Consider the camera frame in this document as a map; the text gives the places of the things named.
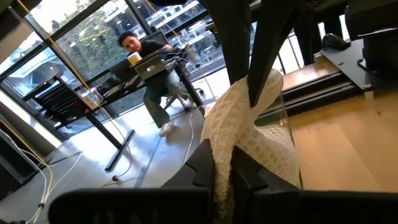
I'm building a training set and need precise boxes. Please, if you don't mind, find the black table edge rail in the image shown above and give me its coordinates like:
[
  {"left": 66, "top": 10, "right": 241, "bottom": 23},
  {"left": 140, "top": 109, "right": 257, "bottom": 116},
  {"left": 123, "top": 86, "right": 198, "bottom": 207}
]
[{"left": 257, "top": 70, "right": 364, "bottom": 121}]

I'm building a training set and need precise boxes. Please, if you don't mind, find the black rounded device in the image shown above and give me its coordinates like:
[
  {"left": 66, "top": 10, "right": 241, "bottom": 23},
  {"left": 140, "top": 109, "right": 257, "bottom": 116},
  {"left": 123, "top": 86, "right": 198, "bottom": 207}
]
[{"left": 321, "top": 32, "right": 352, "bottom": 51}]

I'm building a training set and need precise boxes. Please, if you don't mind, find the black metal frame post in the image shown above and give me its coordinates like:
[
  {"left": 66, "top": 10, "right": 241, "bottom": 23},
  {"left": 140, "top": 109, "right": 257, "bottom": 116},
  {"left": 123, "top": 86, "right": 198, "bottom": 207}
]
[{"left": 293, "top": 0, "right": 345, "bottom": 67}]

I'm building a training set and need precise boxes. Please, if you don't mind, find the silver laptop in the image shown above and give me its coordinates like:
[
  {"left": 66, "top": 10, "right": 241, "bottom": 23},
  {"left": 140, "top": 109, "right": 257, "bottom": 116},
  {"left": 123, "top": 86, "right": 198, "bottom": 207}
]
[{"left": 133, "top": 49, "right": 171, "bottom": 81}]

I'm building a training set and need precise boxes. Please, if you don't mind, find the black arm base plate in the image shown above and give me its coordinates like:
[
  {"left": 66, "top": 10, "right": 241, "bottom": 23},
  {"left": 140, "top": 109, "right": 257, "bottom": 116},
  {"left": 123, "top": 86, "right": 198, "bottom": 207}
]
[{"left": 319, "top": 39, "right": 398, "bottom": 91}]

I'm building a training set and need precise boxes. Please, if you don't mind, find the person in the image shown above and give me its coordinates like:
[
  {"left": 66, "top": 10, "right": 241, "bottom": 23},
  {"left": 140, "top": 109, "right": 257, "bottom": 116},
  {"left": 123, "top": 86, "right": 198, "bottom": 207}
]
[{"left": 116, "top": 30, "right": 201, "bottom": 138}]

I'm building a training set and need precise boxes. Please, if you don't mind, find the black desk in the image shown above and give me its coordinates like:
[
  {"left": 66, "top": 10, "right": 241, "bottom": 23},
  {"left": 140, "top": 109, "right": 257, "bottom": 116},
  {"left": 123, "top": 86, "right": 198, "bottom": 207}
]
[{"left": 22, "top": 60, "right": 206, "bottom": 172}]

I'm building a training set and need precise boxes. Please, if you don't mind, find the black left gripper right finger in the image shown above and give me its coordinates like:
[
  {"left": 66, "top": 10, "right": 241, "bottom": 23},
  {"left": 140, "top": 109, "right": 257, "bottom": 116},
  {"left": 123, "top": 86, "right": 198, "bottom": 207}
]
[{"left": 231, "top": 146, "right": 398, "bottom": 224}]

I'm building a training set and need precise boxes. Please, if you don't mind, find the black mesh chair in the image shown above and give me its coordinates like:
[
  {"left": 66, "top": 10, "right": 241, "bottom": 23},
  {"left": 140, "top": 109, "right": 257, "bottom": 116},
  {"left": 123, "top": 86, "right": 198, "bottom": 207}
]
[{"left": 32, "top": 75, "right": 93, "bottom": 127}]

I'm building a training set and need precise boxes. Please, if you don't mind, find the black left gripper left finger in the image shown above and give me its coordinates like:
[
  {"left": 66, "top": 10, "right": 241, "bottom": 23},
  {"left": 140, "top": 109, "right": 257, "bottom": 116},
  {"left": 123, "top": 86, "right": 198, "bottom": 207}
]
[{"left": 48, "top": 139, "right": 215, "bottom": 224}]

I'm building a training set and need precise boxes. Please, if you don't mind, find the white waffle-weave towel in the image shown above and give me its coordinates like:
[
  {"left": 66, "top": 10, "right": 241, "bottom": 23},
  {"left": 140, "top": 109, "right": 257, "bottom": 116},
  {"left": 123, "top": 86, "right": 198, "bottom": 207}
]
[{"left": 200, "top": 68, "right": 302, "bottom": 224}]

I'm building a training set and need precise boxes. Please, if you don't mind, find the bright green microfiber towel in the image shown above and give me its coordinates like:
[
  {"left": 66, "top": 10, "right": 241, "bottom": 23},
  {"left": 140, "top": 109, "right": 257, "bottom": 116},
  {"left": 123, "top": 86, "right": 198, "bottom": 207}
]
[{"left": 254, "top": 113, "right": 285, "bottom": 128}]

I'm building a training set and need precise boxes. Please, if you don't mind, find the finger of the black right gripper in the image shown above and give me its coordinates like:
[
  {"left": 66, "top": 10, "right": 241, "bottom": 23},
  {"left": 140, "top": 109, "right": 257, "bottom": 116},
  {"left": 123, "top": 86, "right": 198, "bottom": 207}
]
[
  {"left": 247, "top": 0, "right": 307, "bottom": 108},
  {"left": 205, "top": 0, "right": 252, "bottom": 85}
]

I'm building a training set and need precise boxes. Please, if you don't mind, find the yellow cup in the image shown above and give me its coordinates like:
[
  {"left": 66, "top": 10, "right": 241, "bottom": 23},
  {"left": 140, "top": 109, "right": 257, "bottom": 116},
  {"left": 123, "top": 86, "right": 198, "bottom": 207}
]
[{"left": 126, "top": 51, "right": 143, "bottom": 67}]

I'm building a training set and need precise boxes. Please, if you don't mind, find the clear plastic bin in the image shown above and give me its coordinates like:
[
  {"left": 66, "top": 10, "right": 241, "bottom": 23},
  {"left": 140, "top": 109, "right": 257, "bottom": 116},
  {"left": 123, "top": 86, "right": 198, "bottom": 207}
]
[{"left": 253, "top": 91, "right": 304, "bottom": 190}]

